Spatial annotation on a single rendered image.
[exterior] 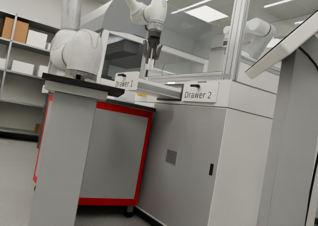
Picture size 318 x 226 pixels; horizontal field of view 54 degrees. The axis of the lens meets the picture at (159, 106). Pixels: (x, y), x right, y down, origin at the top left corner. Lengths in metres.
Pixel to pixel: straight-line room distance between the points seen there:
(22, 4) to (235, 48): 4.97
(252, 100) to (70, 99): 0.96
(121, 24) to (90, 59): 1.32
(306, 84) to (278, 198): 0.41
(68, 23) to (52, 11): 4.53
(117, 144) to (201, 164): 0.60
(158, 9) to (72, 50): 0.62
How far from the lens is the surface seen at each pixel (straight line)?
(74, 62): 1.57
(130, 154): 2.11
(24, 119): 6.08
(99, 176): 2.04
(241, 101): 1.72
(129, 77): 1.86
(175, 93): 1.95
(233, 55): 1.72
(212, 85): 1.74
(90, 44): 1.58
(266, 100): 1.87
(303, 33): 1.07
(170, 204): 1.95
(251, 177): 1.85
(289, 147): 1.21
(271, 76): 1.91
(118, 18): 2.85
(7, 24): 5.67
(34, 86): 6.09
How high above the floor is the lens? 0.65
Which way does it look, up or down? 3 degrees up
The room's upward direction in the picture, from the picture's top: 10 degrees clockwise
